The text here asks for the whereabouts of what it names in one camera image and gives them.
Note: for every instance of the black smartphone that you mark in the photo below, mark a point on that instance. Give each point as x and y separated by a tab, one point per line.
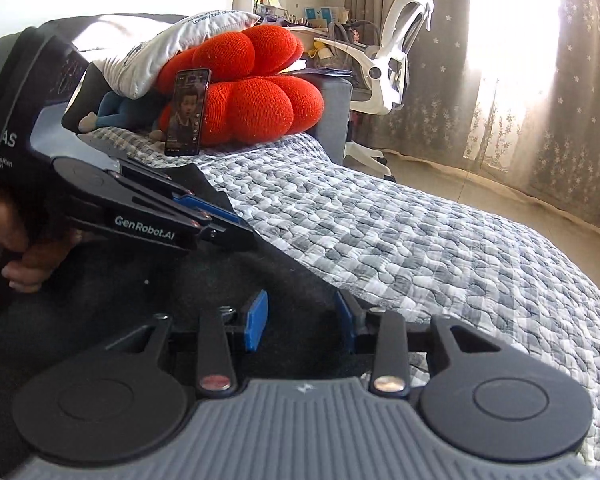
186	115

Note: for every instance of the grey flower-print curtain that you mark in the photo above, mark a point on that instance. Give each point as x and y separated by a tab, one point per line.
530	85

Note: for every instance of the blue plush toy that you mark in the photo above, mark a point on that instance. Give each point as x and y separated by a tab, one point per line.
125	112

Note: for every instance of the grey sofa backrest cushions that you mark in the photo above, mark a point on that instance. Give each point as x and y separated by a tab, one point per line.
330	110

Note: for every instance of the black buttoned pants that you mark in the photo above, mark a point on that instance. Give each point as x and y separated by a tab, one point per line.
130	290

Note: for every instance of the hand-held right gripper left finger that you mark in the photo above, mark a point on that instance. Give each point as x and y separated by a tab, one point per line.
255	320

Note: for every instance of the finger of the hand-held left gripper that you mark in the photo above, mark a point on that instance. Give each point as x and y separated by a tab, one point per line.
200	206
227	237

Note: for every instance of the dark grey cushion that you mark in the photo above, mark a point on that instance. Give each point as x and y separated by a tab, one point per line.
82	100

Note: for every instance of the red flower-shaped cushion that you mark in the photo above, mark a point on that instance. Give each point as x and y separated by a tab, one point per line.
260	105

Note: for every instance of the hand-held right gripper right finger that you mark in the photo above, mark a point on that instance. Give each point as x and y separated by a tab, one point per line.
344	317

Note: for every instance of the white office chair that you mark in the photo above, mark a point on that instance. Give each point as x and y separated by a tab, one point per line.
390	60

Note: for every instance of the white printed pillow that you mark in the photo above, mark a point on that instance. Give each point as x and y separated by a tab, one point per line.
150	55

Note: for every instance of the grey checked quilt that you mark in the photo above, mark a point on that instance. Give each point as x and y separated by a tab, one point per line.
405	240

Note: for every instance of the person's left hand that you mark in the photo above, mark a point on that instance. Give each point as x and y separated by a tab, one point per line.
35	265

